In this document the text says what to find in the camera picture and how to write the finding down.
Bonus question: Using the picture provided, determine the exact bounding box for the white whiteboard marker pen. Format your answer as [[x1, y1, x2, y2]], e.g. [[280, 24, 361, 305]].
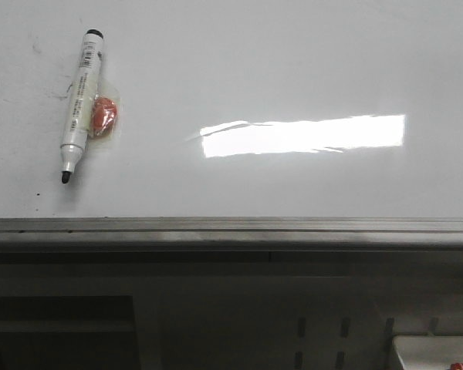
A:
[[60, 29, 104, 184]]

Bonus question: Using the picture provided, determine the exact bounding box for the metal whiteboard frame rail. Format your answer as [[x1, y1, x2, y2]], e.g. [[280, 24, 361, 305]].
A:
[[0, 217, 463, 264]]

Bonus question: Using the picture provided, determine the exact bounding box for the white plastic bin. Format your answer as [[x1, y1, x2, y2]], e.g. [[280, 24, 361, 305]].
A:
[[389, 335, 463, 369]]

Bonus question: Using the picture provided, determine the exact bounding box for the white whiteboard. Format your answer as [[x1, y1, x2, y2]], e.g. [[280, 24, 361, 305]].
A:
[[0, 1, 463, 218]]

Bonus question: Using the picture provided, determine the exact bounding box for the small red object in bin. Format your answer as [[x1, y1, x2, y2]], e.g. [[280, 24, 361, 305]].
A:
[[450, 362, 463, 370]]

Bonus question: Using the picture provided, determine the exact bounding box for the red magnet taped to marker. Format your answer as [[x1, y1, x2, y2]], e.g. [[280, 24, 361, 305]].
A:
[[88, 77, 122, 151]]

